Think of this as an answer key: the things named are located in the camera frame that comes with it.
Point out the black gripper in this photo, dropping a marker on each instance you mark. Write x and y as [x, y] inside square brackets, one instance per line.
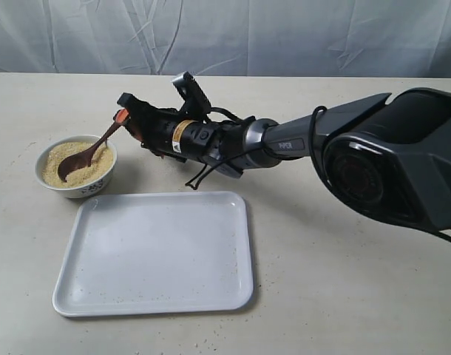
[168, 132]

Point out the dark brown wooden spoon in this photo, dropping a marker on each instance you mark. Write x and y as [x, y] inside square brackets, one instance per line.
[83, 159]

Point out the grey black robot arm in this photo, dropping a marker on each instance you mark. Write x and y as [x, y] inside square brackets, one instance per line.
[387, 158]

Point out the beige grain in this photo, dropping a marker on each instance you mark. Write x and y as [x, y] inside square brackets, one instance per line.
[102, 161]

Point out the white ceramic bowl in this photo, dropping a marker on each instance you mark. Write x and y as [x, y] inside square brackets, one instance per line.
[81, 191]

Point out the white rectangular plastic tray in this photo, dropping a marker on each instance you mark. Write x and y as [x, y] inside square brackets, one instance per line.
[156, 254]

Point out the white wrinkled backdrop curtain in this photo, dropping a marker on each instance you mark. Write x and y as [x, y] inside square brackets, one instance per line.
[253, 38]

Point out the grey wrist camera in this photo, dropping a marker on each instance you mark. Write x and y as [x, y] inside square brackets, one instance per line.
[192, 92]

